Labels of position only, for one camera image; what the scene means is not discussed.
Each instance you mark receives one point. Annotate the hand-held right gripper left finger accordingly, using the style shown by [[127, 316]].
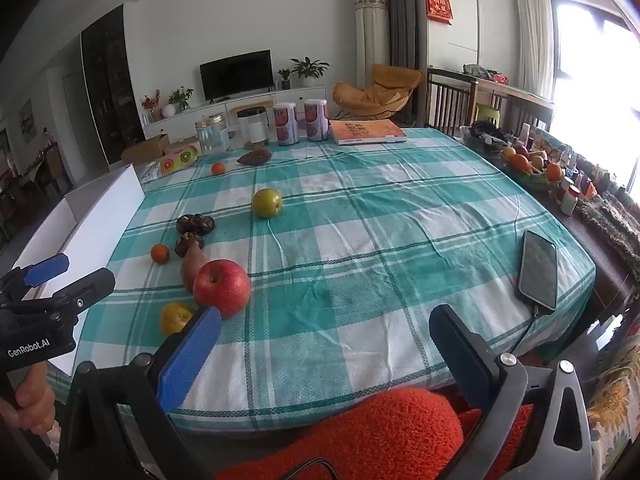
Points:
[[190, 355]]

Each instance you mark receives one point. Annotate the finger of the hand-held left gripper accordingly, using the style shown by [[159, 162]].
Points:
[[47, 267], [85, 290]]

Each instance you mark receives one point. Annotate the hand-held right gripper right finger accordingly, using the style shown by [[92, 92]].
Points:
[[460, 355]]

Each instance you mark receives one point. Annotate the yellow persimmon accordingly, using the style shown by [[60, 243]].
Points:
[[175, 317]]

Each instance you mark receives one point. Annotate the white box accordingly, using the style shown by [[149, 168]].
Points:
[[95, 225]]

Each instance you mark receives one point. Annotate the red apple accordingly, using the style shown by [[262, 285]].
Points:
[[221, 287]]

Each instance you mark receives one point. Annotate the small orange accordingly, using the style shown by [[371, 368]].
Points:
[[160, 253], [218, 168]]

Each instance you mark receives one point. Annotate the yellow-green apple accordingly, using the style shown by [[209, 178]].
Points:
[[266, 202]]

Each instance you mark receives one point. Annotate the person's left hand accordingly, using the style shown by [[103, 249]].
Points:
[[35, 405]]

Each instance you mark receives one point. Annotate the black smartphone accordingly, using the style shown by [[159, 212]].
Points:
[[539, 270]]

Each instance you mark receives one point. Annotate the teal checkered tablecloth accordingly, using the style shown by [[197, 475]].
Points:
[[380, 240]]

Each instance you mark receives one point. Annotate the cardboard box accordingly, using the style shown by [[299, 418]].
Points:
[[145, 149]]

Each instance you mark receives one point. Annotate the fruit-printed tissue pack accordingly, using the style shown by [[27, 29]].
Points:
[[175, 157]]

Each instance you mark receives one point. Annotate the floral cushion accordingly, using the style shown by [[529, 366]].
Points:
[[615, 410]]

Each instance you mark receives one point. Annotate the white bottle red cap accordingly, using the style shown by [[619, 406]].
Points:
[[570, 200]]

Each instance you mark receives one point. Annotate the dark tall cabinet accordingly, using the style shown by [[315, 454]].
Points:
[[107, 85]]

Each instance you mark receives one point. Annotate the fruit bowl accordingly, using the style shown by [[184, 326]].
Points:
[[530, 176]]

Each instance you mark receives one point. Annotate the red flower bouquet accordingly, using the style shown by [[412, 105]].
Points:
[[151, 102]]

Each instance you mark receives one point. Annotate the patterned fringed runner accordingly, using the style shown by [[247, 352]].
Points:
[[610, 225]]

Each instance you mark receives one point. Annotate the white round vase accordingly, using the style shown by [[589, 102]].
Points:
[[168, 109]]

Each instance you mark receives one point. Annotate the clear glass jar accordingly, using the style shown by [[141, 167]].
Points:
[[211, 133]]

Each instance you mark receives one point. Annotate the large orange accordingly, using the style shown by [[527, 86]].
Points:
[[553, 171], [518, 162]]

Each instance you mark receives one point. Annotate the brown sweet potato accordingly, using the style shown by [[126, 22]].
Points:
[[254, 156]]

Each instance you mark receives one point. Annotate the green plant in vase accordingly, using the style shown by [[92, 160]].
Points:
[[181, 97]]

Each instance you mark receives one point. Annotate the black-lidded clear jar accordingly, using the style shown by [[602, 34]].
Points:
[[252, 127]]

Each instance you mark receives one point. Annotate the white TV cabinet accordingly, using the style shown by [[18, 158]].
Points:
[[235, 107]]

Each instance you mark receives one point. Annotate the orange book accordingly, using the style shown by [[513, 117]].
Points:
[[366, 131]]

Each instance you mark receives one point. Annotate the printed tin can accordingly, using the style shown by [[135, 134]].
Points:
[[315, 119], [285, 123]]

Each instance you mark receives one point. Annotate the wooden slatted chair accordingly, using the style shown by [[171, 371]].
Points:
[[450, 97]]

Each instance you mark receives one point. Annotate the wooden side table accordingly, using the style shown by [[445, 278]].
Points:
[[515, 97]]

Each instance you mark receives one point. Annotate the black television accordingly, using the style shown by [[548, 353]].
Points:
[[236, 74]]

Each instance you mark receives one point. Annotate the orange lounge chair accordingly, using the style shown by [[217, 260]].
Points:
[[375, 91]]

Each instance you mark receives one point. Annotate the small potted plant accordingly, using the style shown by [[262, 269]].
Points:
[[284, 78]]

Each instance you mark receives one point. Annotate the large leafy potted plant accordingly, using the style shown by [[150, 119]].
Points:
[[310, 69]]

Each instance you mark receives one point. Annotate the white sheer curtain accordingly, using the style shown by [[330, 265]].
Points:
[[535, 35]]

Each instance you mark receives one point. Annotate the covered standing air conditioner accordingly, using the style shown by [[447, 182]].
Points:
[[371, 25]]

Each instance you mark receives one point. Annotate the grey curtain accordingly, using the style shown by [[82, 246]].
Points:
[[397, 15]]

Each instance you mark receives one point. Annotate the red wall hanging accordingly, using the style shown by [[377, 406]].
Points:
[[439, 5]]

